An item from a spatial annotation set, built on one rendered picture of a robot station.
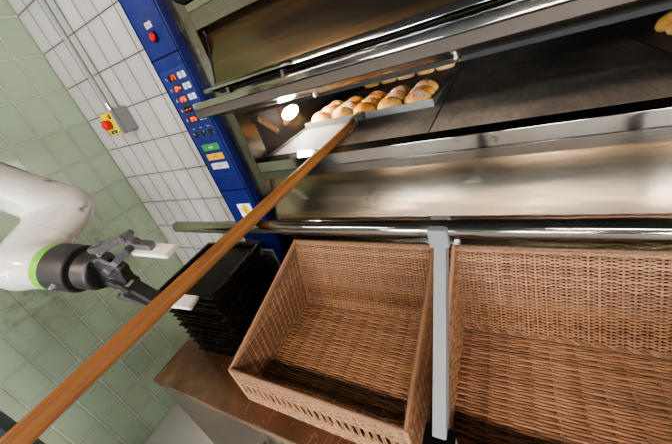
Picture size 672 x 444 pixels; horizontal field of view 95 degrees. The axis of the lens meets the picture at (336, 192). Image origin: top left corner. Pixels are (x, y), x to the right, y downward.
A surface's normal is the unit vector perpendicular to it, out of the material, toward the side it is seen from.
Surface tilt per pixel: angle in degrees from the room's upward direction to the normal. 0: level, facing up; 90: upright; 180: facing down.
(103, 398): 90
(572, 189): 70
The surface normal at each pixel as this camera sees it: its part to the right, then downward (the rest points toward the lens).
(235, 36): -0.49, 0.19
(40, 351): 0.86, -0.05
